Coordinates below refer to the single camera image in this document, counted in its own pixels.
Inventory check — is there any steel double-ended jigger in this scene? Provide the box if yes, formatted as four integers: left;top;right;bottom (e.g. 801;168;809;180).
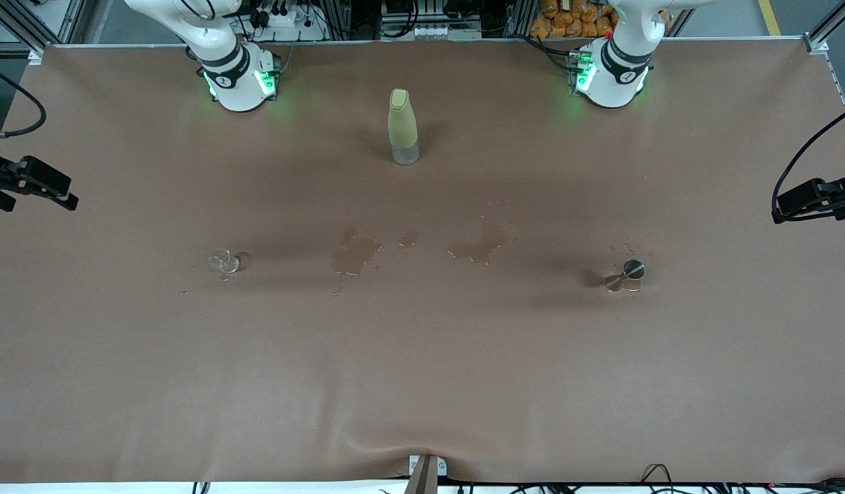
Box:
606;259;647;293

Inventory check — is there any small clear glass beaker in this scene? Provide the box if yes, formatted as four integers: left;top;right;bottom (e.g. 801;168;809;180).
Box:
208;248;241;275

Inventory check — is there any orange snack packets pile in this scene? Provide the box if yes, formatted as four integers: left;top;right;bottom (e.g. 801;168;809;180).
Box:
530;0;619;39

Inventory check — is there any white power strip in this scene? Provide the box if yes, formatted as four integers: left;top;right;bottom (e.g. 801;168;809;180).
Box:
248;0;327;42

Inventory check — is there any pale green bottle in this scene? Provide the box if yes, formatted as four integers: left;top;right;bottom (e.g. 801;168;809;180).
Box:
387;88;421;166

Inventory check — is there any grey electronics box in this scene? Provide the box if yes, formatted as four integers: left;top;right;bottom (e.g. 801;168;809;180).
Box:
381;0;481;40

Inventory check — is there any brown table mat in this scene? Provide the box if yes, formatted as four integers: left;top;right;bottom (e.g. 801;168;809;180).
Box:
0;38;845;484

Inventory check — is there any aluminium frame strut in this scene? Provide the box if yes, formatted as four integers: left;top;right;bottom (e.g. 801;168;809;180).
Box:
0;0;87;57
803;0;845;54

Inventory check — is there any aluminium camera mount post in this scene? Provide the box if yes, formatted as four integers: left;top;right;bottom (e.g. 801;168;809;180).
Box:
403;454;449;494

